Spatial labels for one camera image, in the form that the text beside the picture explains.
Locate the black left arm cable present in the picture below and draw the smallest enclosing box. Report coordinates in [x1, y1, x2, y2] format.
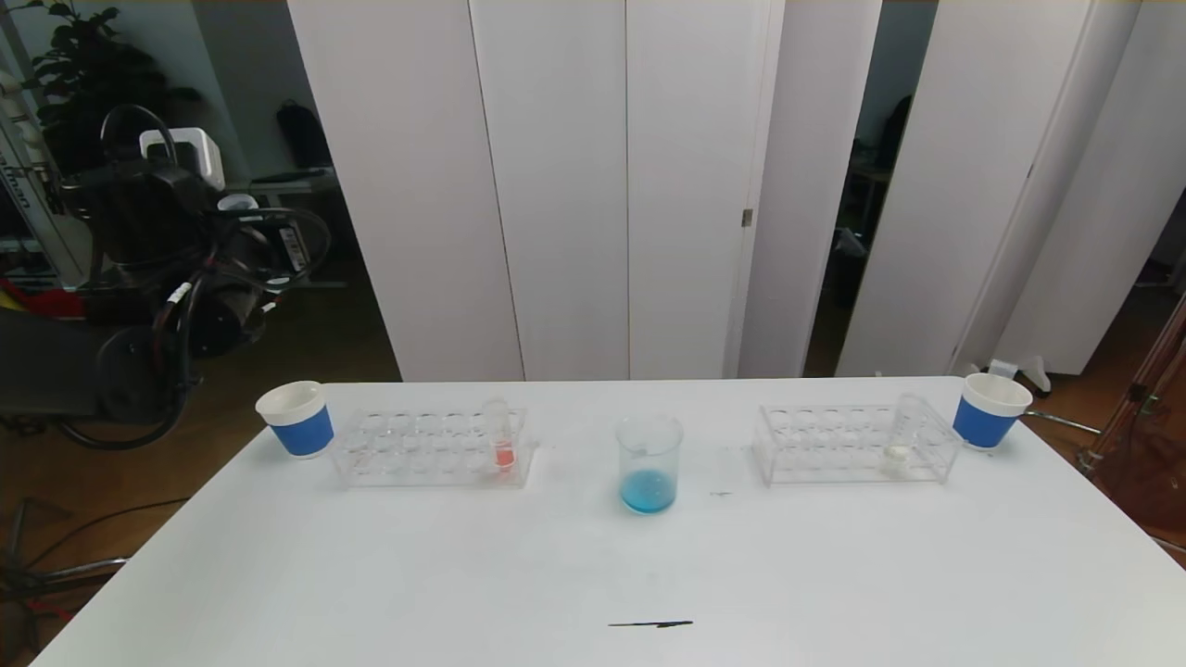
[56, 104, 334, 452]

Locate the metal chair base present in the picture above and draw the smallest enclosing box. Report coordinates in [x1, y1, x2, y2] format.
[0, 500, 131, 649]

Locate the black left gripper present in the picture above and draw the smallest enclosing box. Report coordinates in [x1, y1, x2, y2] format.
[235, 219, 331, 280]

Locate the white banner stand with lettering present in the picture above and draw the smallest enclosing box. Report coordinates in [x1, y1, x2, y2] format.
[0, 63, 82, 286]

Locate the clear glass beaker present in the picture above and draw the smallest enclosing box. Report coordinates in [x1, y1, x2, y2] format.
[616, 413, 685, 516]

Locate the white standing desk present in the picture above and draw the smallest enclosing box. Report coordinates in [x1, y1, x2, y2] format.
[222, 171, 347, 290]

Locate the dark green potted plant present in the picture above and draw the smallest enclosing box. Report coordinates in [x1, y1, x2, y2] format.
[17, 0, 217, 186]

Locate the blue and white paper cup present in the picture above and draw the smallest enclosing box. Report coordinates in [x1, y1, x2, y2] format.
[953, 372, 1033, 450]
[255, 379, 334, 459]

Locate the red bag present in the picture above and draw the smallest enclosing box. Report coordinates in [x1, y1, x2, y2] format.
[0, 276, 89, 321]

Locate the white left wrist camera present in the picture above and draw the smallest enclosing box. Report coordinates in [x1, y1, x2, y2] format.
[139, 128, 226, 192]

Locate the black backpack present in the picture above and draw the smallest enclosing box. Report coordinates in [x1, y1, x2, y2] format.
[275, 98, 331, 170]

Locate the test tube with yellow pigment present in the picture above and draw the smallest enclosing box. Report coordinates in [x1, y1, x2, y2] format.
[880, 393, 929, 477]

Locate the black floor cable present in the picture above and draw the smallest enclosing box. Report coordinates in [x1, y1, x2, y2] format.
[28, 498, 191, 568]

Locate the clear acrylic test tube rack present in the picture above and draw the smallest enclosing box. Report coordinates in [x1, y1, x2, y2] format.
[751, 402, 963, 486]
[330, 402, 539, 488]

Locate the white leaning board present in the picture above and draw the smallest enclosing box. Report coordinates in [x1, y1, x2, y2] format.
[51, 215, 98, 290]

